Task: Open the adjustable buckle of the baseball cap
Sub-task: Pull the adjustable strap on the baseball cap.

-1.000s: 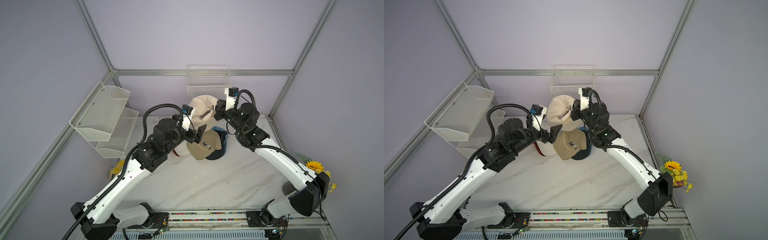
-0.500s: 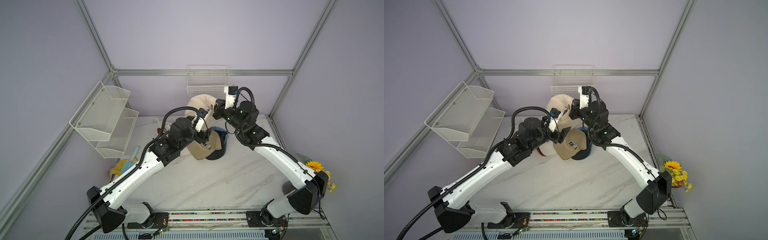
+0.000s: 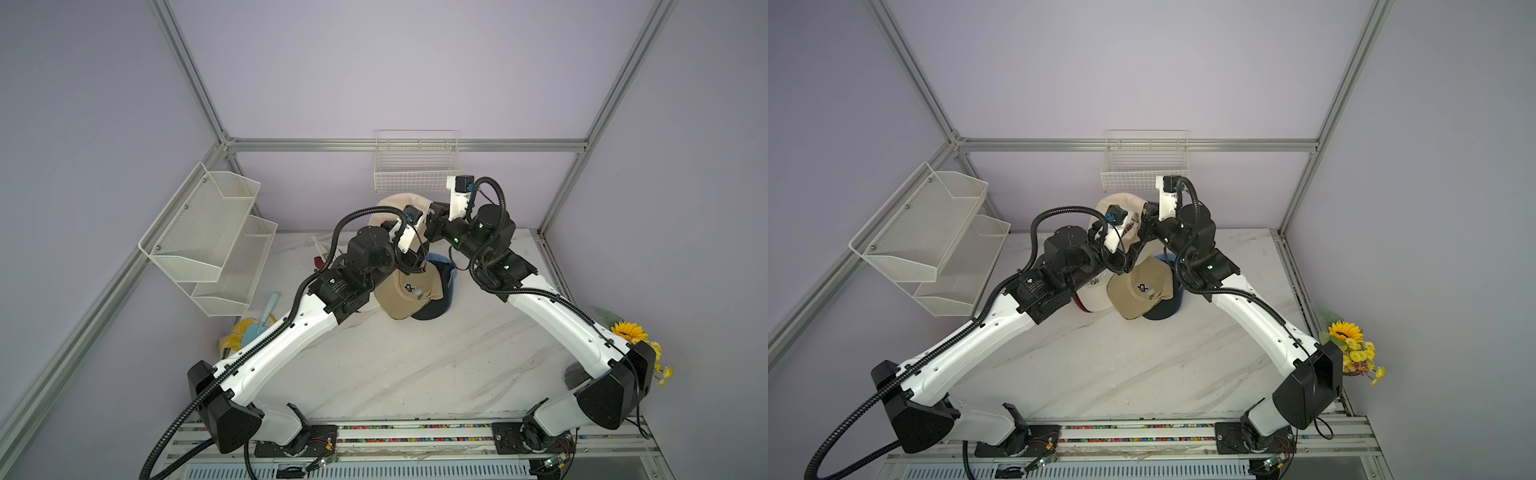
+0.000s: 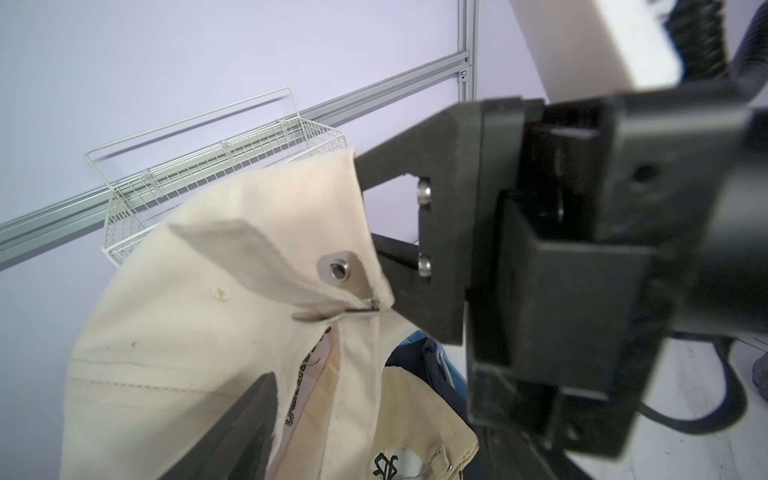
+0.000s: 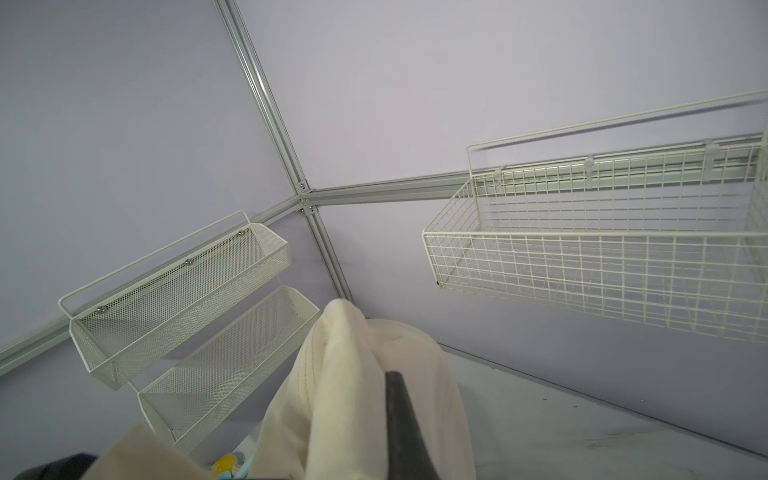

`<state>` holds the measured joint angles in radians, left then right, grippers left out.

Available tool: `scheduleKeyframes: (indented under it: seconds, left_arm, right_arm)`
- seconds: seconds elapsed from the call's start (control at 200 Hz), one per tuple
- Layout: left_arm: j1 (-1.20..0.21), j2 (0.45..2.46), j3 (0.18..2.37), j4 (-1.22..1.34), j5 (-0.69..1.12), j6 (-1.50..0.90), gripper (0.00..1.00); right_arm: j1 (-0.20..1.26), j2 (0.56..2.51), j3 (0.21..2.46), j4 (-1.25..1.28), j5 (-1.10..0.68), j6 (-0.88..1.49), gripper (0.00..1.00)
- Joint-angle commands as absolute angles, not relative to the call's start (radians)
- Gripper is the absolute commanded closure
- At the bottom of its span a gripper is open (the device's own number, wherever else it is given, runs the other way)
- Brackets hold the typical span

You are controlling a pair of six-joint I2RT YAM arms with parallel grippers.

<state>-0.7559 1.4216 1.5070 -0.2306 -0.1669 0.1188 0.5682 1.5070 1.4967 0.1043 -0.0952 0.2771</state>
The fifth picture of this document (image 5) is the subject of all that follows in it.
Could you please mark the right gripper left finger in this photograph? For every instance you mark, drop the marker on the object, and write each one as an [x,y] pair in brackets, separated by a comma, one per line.
[69,468]

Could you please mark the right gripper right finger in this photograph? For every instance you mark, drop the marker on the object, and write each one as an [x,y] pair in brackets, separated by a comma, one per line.
[408,457]

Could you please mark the yellow object behind arm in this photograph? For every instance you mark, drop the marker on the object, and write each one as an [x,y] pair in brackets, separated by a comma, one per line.
[226,467]

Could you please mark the white wire wall basket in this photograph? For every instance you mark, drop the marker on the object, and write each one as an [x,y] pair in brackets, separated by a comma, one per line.
[673,236]

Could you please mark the white mesh two-tier shelf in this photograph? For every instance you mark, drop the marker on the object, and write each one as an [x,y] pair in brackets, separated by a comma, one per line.
[194,328]

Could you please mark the beige baseball cap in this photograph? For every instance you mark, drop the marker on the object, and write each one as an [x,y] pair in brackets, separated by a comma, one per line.
[328,418]

